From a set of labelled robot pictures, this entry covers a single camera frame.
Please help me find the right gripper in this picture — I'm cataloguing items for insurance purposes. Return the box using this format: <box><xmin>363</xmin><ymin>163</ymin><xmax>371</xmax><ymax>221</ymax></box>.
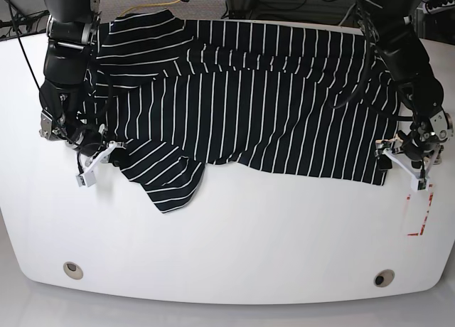
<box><xmin>39</xmin><ymin>108</ymin><xmax>126</xmax><ymax>174</ymax></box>

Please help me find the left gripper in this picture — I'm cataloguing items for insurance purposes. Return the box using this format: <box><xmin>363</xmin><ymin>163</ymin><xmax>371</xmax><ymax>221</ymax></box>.
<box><xmin>375</xmin><ymin>109</ymin><xmax>454</xmax><ymax>179</ymax></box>

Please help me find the black white striped T-shirt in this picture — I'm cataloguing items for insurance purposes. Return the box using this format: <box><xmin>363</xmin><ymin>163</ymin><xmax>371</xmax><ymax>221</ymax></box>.
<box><xmin>82</xmin><ymin>10</ymin><xmax>400</xmax><ymax>213</ymax></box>

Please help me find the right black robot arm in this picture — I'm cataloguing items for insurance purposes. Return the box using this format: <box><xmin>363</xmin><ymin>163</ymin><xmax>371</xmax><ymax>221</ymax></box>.
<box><xmin>39</xmin><ymin>0</ymin><xmax>114</xmax><ymax>157</ymax></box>

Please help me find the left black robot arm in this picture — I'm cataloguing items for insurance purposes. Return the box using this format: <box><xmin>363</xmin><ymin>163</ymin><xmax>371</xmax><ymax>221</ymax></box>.
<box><xmin>356</xmin><ymin>0</ymin><xmax>454</xmax><ymax>189</ymax></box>

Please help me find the red tape rectangle marking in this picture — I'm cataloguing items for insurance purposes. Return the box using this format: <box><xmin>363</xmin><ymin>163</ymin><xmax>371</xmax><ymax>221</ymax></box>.
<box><xmin>403</xmin><ymin>183</ymin><xmax>434</xmax><ymax>237</ymax></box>

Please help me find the white power strip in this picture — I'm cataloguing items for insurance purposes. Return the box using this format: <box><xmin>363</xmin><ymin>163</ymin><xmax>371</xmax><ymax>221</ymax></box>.
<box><xmin>422</xmin><ymin>0</ymin><xmax>454</xmax><ymax>14</ymax></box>

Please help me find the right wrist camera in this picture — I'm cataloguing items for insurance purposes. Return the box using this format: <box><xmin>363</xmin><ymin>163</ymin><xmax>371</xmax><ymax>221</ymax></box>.
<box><xmin>76</xmin><ymin>171</ymin><xmax>97</xmax><ymax>187</ymax></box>

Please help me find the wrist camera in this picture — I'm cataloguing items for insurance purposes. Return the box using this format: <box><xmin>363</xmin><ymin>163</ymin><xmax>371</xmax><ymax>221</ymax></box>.
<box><xmin>410</xmin><ymin>177</ymin><xmax>431</xmax><ymax>192</ymax></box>
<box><xmin>76</xmin><ymin>171</ymin><xmax>97</xmax><ymax>187</ymax></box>

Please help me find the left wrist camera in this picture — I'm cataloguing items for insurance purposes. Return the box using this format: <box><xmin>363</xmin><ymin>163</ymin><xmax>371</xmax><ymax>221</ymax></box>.
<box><xmin>410</xmin><ymin>177</ymin><xmax>431</xmax><ymax>192</ymax></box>

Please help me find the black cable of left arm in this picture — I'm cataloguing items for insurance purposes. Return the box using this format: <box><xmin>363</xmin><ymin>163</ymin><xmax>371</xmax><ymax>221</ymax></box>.
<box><xmin>330</xmin><ymin>0</ymin><xmax>415</xmax><ymax>124</ymax></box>

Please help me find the left table cable grommet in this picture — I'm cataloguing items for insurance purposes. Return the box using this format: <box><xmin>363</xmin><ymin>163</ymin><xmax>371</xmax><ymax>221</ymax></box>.
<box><xmin>63</xmin><ymin>262</ymin><xmax>83</xmax><ymax>280</ymax></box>

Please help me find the table cable grommet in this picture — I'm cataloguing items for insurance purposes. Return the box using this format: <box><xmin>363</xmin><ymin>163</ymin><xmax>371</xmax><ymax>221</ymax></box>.
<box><xmin>63</xmin><ymin>262</ymin><xmax>83</xmax><ymax>280</ymax></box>
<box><xmin>373</xmin><ymin>269</ymin><xmax>395</xmax><ymax>288</ymax></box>

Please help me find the right table cable grommet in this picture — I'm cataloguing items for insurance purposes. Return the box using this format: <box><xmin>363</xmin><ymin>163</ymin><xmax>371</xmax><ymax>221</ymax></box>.
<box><xmin>373</xmin><ymin>269</ymin><xmax>395</xmax><ymax>288</ymax></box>

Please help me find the yellow cable on floor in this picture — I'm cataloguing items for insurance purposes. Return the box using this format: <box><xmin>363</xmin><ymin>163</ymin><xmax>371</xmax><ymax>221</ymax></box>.
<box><xmin>114</xmin><ymin>0</ymin><xmax>181</xmax><ymax>24</ymax></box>

